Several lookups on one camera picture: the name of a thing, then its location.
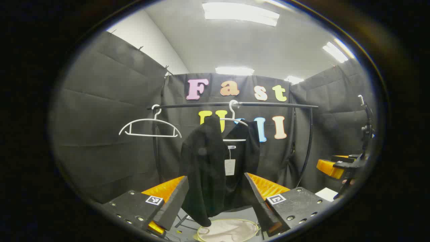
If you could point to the black clothes rack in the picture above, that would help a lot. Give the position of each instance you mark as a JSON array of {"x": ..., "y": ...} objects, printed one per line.
[{"x": 268, "y": 104}]

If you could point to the white laundry hamper yellow rim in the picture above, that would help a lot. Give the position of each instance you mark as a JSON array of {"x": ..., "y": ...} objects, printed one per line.
[{"x": 228, "y": 230}]

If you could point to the white plastic hanger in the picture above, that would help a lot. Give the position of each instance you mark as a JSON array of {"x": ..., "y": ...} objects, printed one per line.
[
  {"x": 151, "y": 135},
  {"x": 231, "y": 109}
]

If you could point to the white sheet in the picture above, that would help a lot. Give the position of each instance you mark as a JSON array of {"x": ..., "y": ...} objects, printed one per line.
[{"x": 326, "y": 194}]

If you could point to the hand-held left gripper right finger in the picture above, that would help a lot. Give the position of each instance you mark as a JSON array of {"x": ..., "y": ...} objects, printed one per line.
[{"x": 260, "y": 205}]

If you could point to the black backdrop cloth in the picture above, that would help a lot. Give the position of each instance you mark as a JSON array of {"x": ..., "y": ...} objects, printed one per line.
[{"x": 100, "y": 117}]

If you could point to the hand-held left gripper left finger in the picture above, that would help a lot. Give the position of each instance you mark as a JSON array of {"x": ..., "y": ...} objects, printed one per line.
[{"x": 174, "y": 205}]

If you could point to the black knit garment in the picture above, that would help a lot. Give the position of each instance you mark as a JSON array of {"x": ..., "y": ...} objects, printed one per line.
[{"x": 205, "y": 168}]

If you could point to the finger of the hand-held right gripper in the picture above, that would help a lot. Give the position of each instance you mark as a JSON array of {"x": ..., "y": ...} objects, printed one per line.
[
  {"x": 331, "y": 169},
  {"x": 341, "y": 158}
]

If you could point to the large ceiling light panel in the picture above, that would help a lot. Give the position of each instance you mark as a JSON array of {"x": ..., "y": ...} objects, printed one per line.
[{"x": 240, "y": 13}]

